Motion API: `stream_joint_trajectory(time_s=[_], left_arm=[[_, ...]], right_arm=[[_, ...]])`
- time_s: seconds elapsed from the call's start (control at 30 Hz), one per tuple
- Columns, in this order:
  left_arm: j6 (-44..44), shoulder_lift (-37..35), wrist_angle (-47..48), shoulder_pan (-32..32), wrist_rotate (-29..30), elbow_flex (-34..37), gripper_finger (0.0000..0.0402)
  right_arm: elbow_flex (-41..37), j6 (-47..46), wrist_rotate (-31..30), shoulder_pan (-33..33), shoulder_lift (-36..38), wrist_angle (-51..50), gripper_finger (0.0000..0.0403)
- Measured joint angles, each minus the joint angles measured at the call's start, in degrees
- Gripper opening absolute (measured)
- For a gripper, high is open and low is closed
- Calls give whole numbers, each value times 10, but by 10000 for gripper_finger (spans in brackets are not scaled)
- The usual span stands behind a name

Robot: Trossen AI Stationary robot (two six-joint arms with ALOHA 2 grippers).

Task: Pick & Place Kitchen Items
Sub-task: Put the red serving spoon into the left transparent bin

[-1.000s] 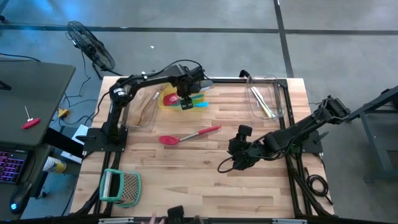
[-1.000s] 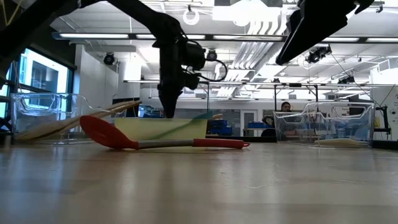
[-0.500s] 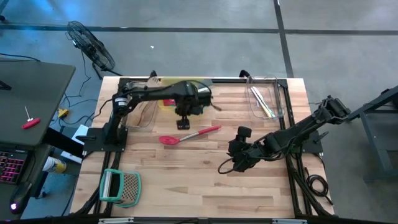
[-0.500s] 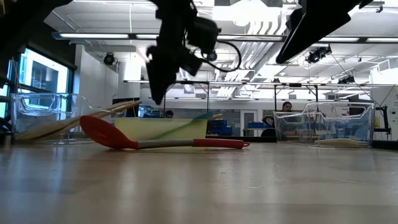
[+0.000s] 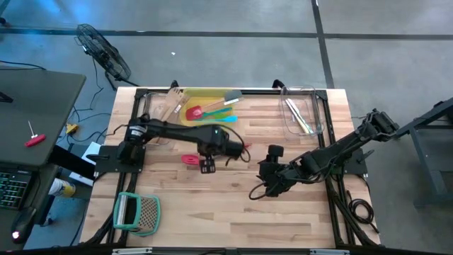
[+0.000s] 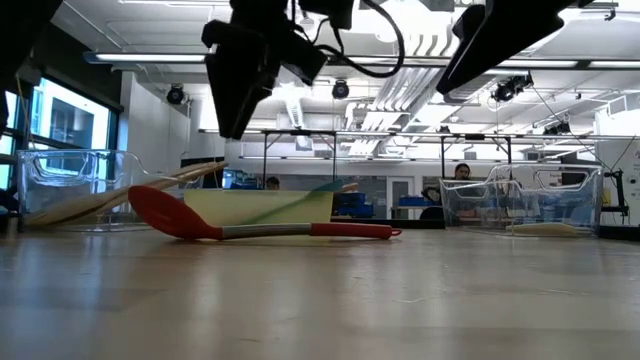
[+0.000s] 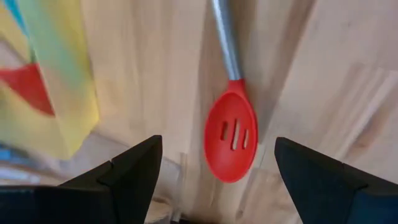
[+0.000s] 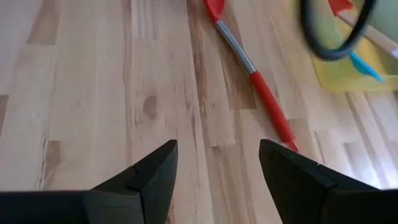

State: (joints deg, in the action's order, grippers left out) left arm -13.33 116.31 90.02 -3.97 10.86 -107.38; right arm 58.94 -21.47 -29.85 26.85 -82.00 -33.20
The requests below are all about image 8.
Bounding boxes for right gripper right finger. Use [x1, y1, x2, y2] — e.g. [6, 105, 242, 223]
[259, 139, 398, 224]

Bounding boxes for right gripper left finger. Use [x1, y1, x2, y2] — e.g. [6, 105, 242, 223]
[0, 139, 178, 224]

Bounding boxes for blue silicone spatula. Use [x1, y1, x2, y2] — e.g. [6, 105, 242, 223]
[348, 51, 384, 83]

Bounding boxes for yellow plastic bin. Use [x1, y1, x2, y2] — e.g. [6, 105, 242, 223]
[292, 0, 398, 93]

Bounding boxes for red slotted turner metal handle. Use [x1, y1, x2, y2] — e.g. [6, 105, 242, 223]
[203, 0, 300, 154]

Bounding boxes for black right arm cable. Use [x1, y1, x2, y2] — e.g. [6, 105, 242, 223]
[299, 0, 379, 62]

